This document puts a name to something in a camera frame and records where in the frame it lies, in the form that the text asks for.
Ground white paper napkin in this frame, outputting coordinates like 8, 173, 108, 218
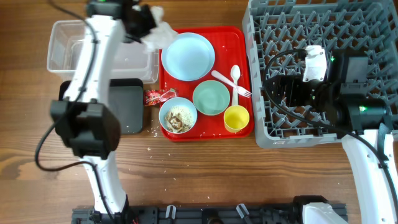
133, 5, 177, 53

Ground yellow plastic cup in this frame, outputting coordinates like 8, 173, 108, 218
223, 105, 250, 133

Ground red snack wrapper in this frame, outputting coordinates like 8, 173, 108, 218
144, 88, 178, 106

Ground light blue small bowl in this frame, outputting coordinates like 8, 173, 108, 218
159, 97, 198, 134

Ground food scraps with rice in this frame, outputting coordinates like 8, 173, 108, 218
165, 106, 194, 134

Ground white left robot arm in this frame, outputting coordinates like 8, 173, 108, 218
34, 1, 156, 223

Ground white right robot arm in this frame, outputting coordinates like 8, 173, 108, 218
262, 45, 397, 223

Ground grey dishwasher rack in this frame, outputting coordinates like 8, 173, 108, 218
242, 0, 397, 149

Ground black food waste tray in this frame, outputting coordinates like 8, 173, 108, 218
50, 78, 144, 150

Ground clear plastic waste bin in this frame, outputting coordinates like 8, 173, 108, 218
47, 20, 159, 84

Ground white plastic fork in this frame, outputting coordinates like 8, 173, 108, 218
211, 70, 252, 98

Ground white plastic spoon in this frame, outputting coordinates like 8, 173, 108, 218
230, 65, 241, 106

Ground light blue plate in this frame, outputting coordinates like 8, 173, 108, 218
161, 32, 215, 82

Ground green bowl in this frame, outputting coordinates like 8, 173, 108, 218
192, 80, 231, 116

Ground red serving tray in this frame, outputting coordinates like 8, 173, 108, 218
159, 27, 254, 141

